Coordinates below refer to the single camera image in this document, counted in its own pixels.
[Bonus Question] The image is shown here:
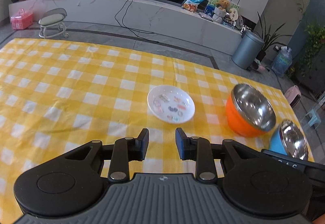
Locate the blue snack bag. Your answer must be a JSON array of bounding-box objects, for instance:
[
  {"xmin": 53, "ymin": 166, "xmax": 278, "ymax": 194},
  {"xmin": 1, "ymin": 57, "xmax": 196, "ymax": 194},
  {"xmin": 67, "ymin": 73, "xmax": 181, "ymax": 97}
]
[{"xmin": 181, "ymin": 0, "xmax": 204, "ymax": 13}]

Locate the yellow white checkered tablecloth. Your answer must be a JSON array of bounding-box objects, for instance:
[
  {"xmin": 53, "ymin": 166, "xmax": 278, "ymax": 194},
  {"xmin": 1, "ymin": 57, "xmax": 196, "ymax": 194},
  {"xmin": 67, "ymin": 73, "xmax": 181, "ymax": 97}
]
[{"xmin": 0, "ymin": 37, "xmax": 316, "ymax": 224}]

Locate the light blue plastic stool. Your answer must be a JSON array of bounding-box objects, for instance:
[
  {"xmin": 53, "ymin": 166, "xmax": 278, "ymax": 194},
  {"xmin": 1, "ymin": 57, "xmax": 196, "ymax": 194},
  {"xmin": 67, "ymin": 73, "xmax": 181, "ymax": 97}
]
[{"xmin": 303, "ymin": 108, "xmax": 321, "ymax": 129}]

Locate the pink space heater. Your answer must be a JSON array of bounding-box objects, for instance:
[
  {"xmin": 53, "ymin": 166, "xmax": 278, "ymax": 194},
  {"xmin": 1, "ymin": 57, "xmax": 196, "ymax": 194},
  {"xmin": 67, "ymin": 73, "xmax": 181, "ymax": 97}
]
[{"xmin": 284, "ymin": 85, "xmax": 301, "ymax": 108}]

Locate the grey cushioned stool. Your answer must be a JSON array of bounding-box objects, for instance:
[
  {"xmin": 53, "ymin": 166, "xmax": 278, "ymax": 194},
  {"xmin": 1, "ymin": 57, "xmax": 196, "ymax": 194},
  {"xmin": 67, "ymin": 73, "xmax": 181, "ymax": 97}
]
[{"xmin": 38, "ymin": 8, "xmax": 69, "ymax": 39}]

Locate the blue steel bowl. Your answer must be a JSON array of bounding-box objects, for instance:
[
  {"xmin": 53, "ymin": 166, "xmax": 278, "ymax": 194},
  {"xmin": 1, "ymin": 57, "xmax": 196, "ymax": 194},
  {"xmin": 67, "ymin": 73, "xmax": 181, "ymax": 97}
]
[{"xmin": 268, "ymin": 119, "xmax": 309, "ymax": 161}]

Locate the grey metal trash bin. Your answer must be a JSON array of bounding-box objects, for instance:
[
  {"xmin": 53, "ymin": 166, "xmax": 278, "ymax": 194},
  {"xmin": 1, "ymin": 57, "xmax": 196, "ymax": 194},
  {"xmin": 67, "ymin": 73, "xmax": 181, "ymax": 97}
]
[{"xmin": 231, "ymin": 31, "xmax": 264, "ymax": 69}]

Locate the trailing ivy plant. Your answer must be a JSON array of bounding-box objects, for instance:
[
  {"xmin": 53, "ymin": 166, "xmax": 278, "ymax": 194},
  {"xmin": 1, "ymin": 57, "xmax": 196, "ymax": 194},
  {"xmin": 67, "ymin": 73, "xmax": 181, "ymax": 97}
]
[{"xmin": 299, "ymin": 24, "xmax": 325, "ymax": 77}]

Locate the small white patterned dish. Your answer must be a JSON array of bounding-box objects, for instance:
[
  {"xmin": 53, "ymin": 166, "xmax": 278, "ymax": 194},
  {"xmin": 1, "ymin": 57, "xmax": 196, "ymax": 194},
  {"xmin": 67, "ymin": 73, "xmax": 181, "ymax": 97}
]
[{"xmin": 147, "ymin": 85, "xmax": 196, "ymax": 124}]

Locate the teddy bear toy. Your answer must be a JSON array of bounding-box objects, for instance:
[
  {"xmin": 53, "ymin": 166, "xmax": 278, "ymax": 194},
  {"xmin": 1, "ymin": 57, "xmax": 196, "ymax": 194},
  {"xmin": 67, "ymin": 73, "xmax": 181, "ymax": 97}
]
[{"xmin": 215, "ymin": 0, "xmax": 230, "ymax": 11}]

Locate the black power cable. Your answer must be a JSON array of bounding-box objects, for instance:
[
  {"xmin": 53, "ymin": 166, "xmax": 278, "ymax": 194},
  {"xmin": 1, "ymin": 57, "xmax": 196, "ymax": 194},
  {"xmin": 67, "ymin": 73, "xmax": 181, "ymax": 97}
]
[{"xmin": 114, "ymin": 0, "xmax": 161, "ymax": 44}]

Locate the tall potted green plant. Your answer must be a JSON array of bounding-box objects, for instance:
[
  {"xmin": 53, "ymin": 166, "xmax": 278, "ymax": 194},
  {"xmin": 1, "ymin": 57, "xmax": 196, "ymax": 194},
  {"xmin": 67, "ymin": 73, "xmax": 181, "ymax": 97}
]
[{"xmin": 254, "ymin": 13, "xmax": 292, "ymax": 62}]

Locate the pink storage box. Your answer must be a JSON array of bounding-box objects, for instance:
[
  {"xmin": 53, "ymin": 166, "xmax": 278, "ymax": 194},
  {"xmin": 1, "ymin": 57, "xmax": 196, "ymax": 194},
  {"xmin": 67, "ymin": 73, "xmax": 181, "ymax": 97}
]
[{"xmin": 11, "ymin": 9, "xmax": 33, "ymax": 30}]

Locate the blue water jug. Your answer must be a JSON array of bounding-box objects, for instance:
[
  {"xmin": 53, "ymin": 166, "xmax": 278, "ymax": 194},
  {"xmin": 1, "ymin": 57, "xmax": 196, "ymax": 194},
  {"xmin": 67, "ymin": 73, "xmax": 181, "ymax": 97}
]
[{"xmin": 271, "ymin": 46, "xmax": 293, "ymax": 77}]

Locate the orange steel bowl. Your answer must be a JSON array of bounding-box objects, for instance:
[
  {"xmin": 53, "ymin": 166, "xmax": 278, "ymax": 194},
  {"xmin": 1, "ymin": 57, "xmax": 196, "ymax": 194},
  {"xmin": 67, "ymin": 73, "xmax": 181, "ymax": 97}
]
[{"xmin": 226, "ymin": 83, "xmax": 276, "ymax": 138}]

